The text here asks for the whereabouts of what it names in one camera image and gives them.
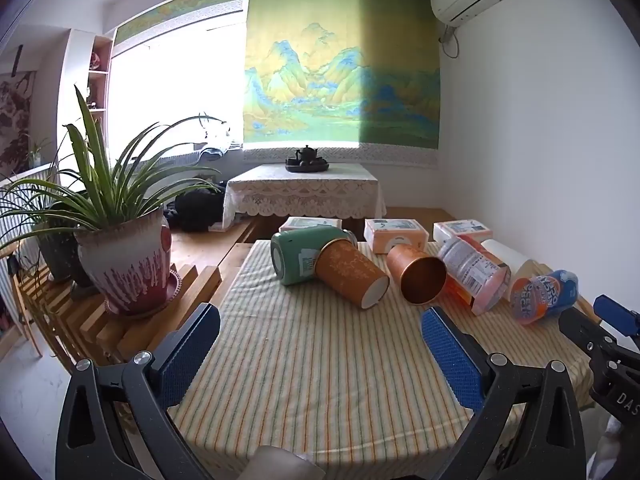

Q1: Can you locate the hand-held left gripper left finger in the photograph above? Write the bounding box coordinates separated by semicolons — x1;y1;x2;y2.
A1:
55;302;221;480

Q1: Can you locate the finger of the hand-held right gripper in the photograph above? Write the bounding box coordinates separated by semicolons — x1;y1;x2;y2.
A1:
558;308;620;361
593;295;640;337

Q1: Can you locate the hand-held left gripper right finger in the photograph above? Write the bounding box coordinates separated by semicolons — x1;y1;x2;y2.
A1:
420;305;588;480

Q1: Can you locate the blue orange printed plastic cup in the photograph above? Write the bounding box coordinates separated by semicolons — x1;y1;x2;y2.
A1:
509;268;580;327

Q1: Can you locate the copper metal cup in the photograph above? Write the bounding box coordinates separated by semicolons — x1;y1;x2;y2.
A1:
386;243;448;305

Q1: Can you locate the white paper cup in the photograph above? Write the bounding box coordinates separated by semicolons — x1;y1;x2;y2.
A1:
480;238;536;281

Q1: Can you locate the orange patterned paper cup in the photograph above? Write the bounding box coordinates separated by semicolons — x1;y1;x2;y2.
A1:
314;239;391;310

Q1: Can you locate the green cup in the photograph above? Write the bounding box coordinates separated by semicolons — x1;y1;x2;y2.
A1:
270;225;359;286

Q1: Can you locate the red pot saucer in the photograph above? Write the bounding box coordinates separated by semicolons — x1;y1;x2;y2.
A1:
104;269;181;318

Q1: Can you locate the orange labelled plastic bottle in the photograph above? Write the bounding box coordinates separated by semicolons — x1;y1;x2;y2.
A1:
437;236;512;316

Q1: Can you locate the slatted wooden plant stand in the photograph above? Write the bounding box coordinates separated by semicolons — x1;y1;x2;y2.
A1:
9;255;222;367

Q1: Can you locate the red white flower pot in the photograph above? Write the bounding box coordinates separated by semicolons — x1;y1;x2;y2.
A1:
74;207;173;313

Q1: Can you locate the tissue pack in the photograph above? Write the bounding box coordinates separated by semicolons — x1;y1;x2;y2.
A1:
363;218;430;255
278;216;344;235
432;219;494;247

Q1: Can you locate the striped tablecloth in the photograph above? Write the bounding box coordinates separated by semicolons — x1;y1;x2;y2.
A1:
167;238;596;467

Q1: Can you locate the black bag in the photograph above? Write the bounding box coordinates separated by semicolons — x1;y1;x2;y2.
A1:
163;189;227;233

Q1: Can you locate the dark potted plant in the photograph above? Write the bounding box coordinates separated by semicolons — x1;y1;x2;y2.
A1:
0;180;81;283

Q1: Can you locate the spider plant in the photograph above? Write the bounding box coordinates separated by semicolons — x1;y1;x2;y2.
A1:
0;84;228;253

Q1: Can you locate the white lace tablecloth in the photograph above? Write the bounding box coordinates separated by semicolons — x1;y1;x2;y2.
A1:
221;163;388;229

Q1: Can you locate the folded towel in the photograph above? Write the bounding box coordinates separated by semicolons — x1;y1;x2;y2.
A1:
194;142;242;162

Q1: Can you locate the black tea tray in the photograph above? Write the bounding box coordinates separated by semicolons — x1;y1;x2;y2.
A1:
285;156;330;173

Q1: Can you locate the hanging scroll painting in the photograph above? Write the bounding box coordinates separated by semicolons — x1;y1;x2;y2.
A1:
0;45;37;177

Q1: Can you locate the landscape painting roller blind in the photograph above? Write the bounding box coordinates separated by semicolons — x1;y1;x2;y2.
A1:
242;0;442;167

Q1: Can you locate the narrow landscape roller blind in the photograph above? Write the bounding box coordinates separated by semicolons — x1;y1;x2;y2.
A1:
113;0;247;50

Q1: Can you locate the white wall shelf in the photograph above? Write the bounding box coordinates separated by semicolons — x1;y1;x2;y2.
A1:
59;28;114;161

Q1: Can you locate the air conditioner cable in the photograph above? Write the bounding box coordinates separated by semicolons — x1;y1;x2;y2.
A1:
438;22;461;60

